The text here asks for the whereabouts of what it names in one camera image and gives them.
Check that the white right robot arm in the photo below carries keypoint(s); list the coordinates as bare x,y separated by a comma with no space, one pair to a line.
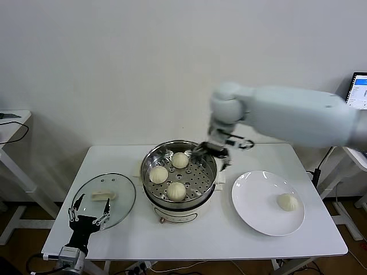
286,111

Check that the round glass pot lid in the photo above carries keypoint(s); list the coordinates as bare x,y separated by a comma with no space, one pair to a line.
123,186

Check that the white round plate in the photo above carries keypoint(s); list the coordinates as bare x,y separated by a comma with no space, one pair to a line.
252,200

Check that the white power strip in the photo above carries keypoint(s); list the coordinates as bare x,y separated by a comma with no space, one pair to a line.
137,267

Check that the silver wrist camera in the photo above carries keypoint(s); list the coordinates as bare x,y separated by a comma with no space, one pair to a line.
68,255
236,142

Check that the white steamed baozi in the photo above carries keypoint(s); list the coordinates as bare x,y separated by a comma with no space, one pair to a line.
176,191
159,175
180,160
287,202

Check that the white electric pot base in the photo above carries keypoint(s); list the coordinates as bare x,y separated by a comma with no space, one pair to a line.
172,213

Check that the black power adapter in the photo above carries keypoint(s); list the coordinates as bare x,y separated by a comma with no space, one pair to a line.
316,175

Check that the open grey laptop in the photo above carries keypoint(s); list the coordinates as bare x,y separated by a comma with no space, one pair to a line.
359,86

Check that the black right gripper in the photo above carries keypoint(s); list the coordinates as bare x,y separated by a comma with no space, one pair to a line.
215,149

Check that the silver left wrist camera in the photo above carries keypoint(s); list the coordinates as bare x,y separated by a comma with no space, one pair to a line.
68,255

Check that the small dark tool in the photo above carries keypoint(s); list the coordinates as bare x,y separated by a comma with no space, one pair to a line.
8,115

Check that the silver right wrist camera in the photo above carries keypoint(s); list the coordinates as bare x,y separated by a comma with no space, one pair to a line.
236,142

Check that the white side table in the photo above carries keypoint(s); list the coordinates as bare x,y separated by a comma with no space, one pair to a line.
352,161
11,134

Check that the stainless steel steamer basket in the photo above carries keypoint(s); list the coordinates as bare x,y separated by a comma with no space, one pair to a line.
200,179

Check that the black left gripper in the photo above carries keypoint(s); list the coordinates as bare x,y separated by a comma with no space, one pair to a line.
81,232

